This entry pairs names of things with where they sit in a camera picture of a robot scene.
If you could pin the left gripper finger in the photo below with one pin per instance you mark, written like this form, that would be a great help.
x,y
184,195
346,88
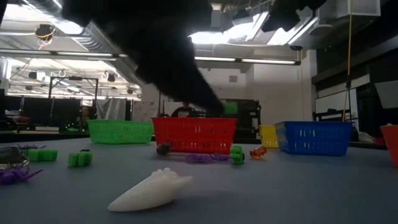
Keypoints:
x,y
199,93

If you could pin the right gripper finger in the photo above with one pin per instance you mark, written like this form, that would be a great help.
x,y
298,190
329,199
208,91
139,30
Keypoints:
x,y
280,15
308,6

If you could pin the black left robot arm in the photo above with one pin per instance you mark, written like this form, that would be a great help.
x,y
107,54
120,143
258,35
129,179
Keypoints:
x,y
124,12

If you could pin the person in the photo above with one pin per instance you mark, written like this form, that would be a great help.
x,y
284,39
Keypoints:
x,y
185,112

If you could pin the red plastic basket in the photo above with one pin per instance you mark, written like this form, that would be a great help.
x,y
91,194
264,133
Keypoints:
x,y
196,135

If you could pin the long ceiling light bar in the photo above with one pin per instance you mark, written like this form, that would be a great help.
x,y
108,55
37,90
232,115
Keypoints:
x,y
267,61

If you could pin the black equipment cabinet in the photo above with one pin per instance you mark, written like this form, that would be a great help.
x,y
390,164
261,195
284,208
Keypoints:
x,y
248,112

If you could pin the white poster board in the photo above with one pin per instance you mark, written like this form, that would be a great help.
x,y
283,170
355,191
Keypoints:
x,y
143,110

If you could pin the purple plastic spider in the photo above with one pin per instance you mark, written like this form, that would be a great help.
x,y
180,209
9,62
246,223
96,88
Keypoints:
x,y
12,176
30,147
221,157
199,158

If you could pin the grey fabric cover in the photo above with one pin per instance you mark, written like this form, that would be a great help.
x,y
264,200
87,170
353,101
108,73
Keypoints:
x,y
112,109

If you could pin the yellow plastic basket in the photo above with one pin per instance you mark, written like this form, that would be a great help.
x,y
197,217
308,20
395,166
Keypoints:
x,y
268,136

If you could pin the green plastic basket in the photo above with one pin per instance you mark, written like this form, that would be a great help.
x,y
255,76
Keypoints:
x,y
119,132

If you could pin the orange translucent pumpkin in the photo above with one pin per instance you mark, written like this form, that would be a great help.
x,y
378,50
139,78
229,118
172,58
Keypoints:
x,y
258,152

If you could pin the white plastic ghost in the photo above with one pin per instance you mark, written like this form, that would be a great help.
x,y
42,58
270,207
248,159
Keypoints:
x,y
149,193

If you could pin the round ceiling fixture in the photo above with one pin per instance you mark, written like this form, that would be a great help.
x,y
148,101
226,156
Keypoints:
x,y
45,31

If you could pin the blue plastic basket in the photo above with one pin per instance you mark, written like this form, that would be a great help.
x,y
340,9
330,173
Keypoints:
x,y
317,138

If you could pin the dark workbench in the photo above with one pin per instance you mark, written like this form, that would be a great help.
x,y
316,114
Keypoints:
x,y
46,137

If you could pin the orange plastic bowl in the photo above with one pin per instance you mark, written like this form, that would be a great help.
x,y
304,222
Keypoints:
x,y
392,140

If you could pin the grey wall vent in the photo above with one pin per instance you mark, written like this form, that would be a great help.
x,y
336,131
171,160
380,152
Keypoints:
x,y
233,78

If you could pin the large spiral air duct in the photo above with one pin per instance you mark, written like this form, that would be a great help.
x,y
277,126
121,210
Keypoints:
x,y
99,43

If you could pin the rectangular metal air duct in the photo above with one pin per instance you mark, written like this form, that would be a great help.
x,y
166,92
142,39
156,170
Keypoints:
x,y
217,15

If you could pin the black metal gantry frame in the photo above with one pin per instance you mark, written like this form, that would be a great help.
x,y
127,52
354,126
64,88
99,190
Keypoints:
x,y
73,78

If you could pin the white wall board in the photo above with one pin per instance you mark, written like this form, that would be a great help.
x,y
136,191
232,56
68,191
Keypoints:
x,y
332,102

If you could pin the grey wall screen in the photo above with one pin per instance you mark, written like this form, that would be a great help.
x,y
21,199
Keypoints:
x,y
388,95

